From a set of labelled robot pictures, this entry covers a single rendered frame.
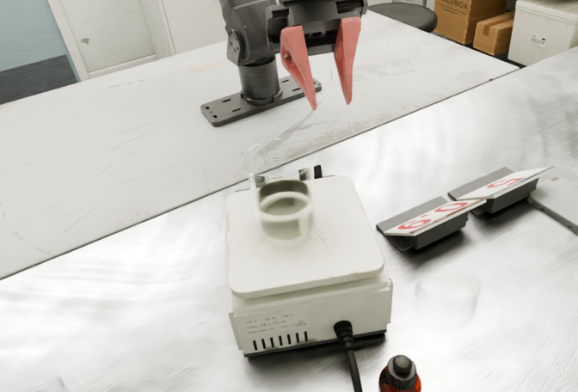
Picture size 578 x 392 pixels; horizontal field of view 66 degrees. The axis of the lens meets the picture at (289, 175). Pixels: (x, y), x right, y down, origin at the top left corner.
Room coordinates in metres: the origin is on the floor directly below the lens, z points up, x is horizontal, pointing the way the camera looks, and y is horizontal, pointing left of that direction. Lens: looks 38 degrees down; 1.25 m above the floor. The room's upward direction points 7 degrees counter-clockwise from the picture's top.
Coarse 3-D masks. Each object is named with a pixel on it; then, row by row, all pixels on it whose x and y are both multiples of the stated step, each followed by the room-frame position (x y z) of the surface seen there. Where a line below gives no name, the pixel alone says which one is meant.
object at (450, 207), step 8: (472, 200) 0.33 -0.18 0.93; (440, 208) 0.35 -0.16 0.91; (448, 208) 0.34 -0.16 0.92; (456, 208) 0.33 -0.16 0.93; (424, 216) 0.34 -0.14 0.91; (432, 216) 0.33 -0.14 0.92; (440, 216) 0.32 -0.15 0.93; (408, 224) 0.33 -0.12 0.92; (416, 224) 0.31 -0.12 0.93; (424, 224) 0.30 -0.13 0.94
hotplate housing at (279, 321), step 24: (384, 264) 0.24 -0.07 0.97; (312, 288) 0.22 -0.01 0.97; (336, 288) 0.22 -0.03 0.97; (360, 288) 0.22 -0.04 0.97; (384, 288) 0.21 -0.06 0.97; (240, 312) 0.21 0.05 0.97; (264, 312) 0.21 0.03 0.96; (288, 312) 0.21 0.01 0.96; (312, 312) 0.21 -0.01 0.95; (336, 312) 0.21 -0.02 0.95; (360, 312) 0.21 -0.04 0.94; (384, 312) 0.21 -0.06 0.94; (240, 336) 0.21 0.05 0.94; (264, 336) 0.21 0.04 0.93; (288, 336) 0.21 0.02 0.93; (312, 336) 0.21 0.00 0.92; (336, 336) 0.20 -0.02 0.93; (360, 336) 0.21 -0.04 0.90
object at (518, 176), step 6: (540, 168) 0.37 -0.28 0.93; (516, 174) 0.39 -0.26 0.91; (522, 174) 0.38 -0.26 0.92; (528, 174) 0.37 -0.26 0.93; (504, 180) 0.38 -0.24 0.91; (510, 180) 0.37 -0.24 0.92; (516, 180) 0.36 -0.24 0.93; (492, 186) 0.37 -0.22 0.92; (498, 186) 0.36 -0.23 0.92; (504, 186) 0.35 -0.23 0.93; (474, 192) 0.37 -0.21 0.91; (480, 192) 0.36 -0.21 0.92; (486, 192) 0.35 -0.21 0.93; (492, 192) 0.34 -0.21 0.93
